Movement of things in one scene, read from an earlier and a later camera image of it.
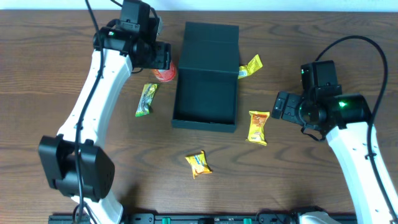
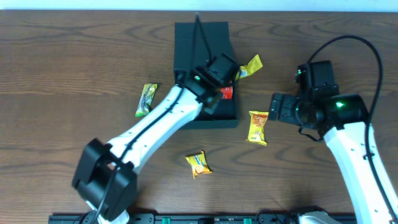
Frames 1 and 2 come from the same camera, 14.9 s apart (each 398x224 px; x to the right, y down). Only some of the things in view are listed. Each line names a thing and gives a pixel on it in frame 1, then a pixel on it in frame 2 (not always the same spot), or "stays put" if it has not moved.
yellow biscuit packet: (199, 163) stays put
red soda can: (165, 74) → (227, 92)
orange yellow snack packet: (256, 133) stays put
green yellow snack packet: (148, 92) stays put
